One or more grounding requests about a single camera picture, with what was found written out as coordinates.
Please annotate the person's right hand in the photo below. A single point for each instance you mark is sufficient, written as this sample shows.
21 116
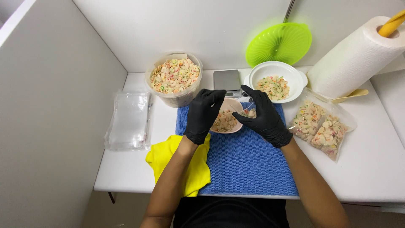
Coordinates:
267 123

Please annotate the person's left hand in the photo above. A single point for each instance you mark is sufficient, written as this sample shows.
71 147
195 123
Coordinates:
200 117

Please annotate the person's left fingers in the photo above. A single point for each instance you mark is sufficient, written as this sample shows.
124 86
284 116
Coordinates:
215 95

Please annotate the small clear plastic bag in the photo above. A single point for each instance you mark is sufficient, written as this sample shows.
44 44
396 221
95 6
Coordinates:
248 110

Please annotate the silver digital kitchen scale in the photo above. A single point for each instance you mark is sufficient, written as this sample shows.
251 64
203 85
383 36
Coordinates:
226 79

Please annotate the pink bowl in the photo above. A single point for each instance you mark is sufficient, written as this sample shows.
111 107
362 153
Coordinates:
233 104

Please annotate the heap of colourful crackers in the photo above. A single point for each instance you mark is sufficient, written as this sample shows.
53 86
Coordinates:
224 122
175 75
274 87

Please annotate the clear round plastic tub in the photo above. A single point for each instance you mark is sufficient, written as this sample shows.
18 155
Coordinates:
172 98

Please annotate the blue woven mat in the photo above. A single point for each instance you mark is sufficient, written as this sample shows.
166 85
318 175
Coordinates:
250 164

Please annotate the yellow cloth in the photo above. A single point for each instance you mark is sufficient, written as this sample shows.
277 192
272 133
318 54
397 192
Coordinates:
196 171

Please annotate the bright green round lid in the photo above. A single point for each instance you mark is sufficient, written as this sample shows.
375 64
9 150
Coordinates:
278 44

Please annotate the white plastic bowl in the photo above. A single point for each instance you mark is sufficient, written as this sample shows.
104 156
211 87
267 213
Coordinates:
294 76

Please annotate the stack of empty clear bags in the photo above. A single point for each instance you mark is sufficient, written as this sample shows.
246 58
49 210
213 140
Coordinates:
129 120

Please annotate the clear bag of colourful crackers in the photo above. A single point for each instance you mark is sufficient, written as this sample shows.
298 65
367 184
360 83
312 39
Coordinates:
330 136
307 120

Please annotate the metal rod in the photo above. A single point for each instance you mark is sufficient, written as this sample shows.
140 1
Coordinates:
289 11

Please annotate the beige plastic spoon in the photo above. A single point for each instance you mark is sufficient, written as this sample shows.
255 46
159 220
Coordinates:
351 95

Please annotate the white paper towel roll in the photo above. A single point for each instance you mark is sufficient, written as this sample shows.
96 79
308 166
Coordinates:
351 60

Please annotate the yellow towel holder rod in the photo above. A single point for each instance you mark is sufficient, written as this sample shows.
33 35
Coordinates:
391 25

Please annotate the dark table bracket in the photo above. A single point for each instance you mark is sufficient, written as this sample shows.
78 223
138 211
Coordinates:
111 197

